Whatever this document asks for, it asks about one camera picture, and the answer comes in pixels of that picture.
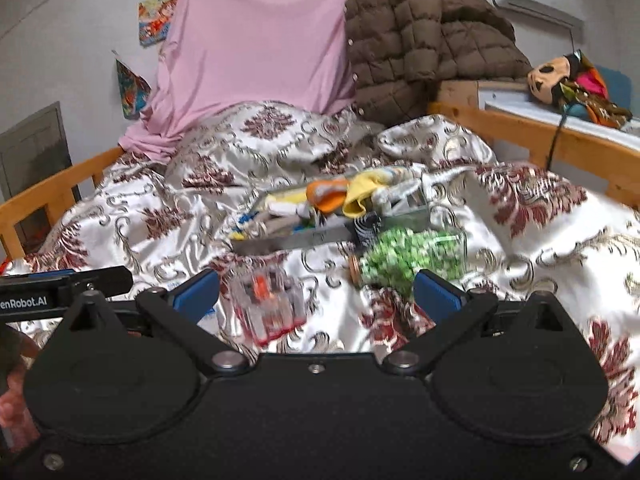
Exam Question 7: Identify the orange trimmed cloth bib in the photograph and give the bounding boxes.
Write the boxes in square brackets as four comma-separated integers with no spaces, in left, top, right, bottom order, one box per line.
[306,179,349,214]

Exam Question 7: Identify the black white striped sock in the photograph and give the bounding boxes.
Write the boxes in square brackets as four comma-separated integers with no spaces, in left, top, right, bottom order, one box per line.
[352,211,383,248]

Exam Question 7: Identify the floral satin pillow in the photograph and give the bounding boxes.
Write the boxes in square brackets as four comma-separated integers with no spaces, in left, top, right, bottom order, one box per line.
[165,101,383,196]

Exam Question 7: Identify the green box with cartoon cloth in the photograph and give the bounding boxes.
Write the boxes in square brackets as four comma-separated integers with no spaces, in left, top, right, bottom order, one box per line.
[229,169,427,256]

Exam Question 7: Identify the mouse plush toy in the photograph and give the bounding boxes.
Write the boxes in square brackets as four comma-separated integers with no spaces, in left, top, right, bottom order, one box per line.
[526,50,632,129]

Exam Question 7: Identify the brown quilted puffer jacket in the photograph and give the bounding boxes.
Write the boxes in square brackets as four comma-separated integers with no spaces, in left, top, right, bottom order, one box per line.
[345,0,532,126]

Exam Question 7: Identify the jar of green white beads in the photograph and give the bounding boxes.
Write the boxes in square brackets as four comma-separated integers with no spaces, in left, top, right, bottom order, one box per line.
[348,228,466,298]

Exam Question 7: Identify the clear tube rack red base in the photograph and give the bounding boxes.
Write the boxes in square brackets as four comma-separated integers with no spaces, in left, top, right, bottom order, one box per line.
[229,266,307,347]

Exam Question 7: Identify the person's left hand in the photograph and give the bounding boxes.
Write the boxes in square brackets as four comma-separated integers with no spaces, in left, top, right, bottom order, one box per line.
[1,325,40,454]

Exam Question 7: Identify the pink hanging sheet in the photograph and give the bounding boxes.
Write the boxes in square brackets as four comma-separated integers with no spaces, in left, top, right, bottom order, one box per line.
[119,0,355,162]

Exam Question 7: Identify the colourful cartoon poster left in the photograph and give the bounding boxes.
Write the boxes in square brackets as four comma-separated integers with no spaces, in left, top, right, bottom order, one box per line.
[138,0,178,48]

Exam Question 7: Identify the striped colourful sock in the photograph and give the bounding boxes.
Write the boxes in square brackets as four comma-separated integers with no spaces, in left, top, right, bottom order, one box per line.
[342,166,413,219]

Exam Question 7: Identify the wooden bed frame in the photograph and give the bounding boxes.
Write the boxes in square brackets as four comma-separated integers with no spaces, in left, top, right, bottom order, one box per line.
[1,102,639,260]

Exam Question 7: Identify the black cable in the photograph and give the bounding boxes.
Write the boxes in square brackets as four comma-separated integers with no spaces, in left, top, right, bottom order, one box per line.
[544,106,572,174]

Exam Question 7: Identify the white shelf board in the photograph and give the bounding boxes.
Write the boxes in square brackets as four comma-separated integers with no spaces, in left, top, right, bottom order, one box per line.
[474,79,640,154]

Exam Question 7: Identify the small milk carton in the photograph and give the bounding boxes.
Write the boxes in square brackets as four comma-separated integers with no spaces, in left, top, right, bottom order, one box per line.
[198,306,219,335]

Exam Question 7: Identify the white cloth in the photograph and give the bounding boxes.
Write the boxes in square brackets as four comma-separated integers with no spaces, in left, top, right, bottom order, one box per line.
[264,195,310,219]

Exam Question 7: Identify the colourful kite poster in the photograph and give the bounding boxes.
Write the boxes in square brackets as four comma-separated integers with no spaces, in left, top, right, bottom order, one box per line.
[115,58,151,120]

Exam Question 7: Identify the grey cloth pouch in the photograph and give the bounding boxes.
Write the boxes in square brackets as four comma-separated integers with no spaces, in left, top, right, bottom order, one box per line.
[371,179,426,217]

